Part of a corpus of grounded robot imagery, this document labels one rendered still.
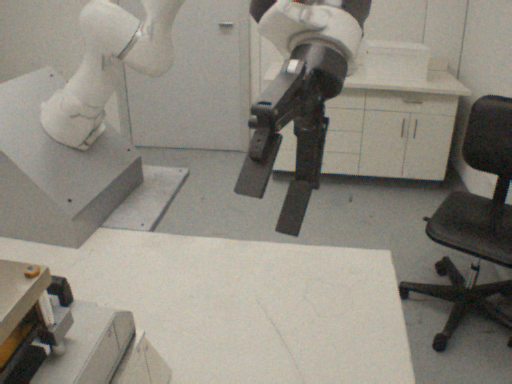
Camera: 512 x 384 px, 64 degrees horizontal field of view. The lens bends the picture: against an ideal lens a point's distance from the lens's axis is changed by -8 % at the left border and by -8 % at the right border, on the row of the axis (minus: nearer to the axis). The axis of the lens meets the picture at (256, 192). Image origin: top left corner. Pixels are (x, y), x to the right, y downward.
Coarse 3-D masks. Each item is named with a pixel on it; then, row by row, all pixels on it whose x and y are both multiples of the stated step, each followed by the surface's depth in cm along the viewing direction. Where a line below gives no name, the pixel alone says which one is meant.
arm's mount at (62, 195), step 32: (0, 96) 108; (32, 96) 117; (0, 128) 102; (32, 128) 110; (0, 160) 100; (32, 160) 104; (64, 160) 112; (96, 160) 121; (128, 160) 132; (0, 192) 104; (32, 192) 102; (64, 192) 106; (96, 192) 114; (128, 192) 133; (0, 224) 110; (32, 224) 107; (64, 224) 104; (96, 224) 115
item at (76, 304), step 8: (48, 296) 58; (56, 296) 58; (56, 304) 57; (72, 304) 57; (80, 304) 57; (88, 304) 57; (96, 304) 58; (72, 312) 56; (40, 344) 50; (48, 352) 49
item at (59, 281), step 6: (54, 276) 56; (60, 276) 56; (54, 282) 55; (60, 282) 55; (66, 282) 56; (48, 288) 55; (54, 288) 55; (60, 288) 55; (66, 288) 56; (54, 294) 56; (60, 294) 56; (66, 294) 56; (60, 300) 56; (66, 300) 56; (66, 306) 56
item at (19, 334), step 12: (24, 324) 43; (36, 324) 45; (12, 336) 41; (24, 336) 43; (36, 336) 45; (0, 348) 39; (12, 348) 41; (24, 348) 43; (0, 360) 39; (12, 360) 41; (0, 372) 39
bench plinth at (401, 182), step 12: (288, 180) 316; (324, 180) 312; (336, 180) 311; (348, 180) 310; (360, 180) 308; (372, 180) 307; (384, 180) 306; (396, 180) 304; (408, 180) 303; (420, 180) 302; (432, 180) 301
